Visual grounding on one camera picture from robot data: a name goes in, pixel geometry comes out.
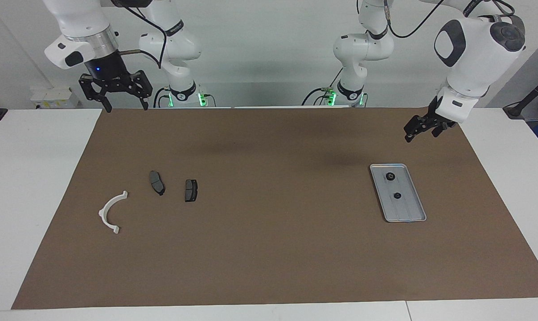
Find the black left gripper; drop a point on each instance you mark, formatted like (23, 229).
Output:
(433, 121)

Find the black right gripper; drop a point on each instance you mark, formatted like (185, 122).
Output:
(110, 82)

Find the large black bearing gear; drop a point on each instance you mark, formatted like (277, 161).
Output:
(390, 177)

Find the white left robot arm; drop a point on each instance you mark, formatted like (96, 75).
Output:
(474, 58)

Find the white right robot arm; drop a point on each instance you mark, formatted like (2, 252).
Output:
(77, 18)

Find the silver metal tray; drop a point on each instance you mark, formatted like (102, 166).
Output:
(407, 209)

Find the white power strip box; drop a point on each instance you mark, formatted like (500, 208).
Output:
(55, 99)

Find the dark curved brake pad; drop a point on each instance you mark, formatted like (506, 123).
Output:
(156, 182)

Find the dark rectangular brake pad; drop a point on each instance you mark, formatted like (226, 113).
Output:
(190, 191)

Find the brown table mat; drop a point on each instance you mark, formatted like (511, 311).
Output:
(268, 249)

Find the white curved plastic bracket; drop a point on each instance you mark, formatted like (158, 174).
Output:
(102, 213)

